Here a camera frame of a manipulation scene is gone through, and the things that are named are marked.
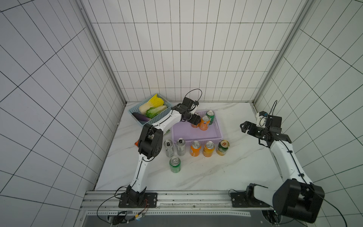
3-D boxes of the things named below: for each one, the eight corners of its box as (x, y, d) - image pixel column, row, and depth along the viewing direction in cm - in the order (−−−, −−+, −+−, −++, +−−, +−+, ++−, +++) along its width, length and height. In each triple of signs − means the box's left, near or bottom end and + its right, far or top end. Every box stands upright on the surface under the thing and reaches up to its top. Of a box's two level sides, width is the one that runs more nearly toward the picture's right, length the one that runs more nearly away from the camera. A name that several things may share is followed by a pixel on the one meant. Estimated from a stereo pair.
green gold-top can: (216, 156, 91) (220, 148, 82) (215, 147, 95) (218, 139, 86) (226, 156, 91) (230, 148, 82) (224, 147, 95) (228, 139, 86)
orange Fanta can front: (190, 157, 91) (191, 149, 82) (190, 149, 94) (190, 140, 85) (199, 157, 91) (201, 149, 82) (198, 149, 94) (200, 140, 85)
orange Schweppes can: (203, 157, 90) (205, 149, 81) (202, 148, 94) (204, 140, 85) (212, 157, 90) (215, 149, 81) (210, 148, 94) (213, 140, 85)
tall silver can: (177, 155, 90) (176, 146, 80) (177, 148, 94) (176, 137, 83) (185, 155, 90) (185, 146, 80) (185, 148, 94) (185, 137, 83)
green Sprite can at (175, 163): (170, 173, 83) (169, 167, 75) (171, 163, 87) (169, 156, 79) (180, 173, 83) (180, 167, 75) (180, 163, 87) (180, 156, 79)
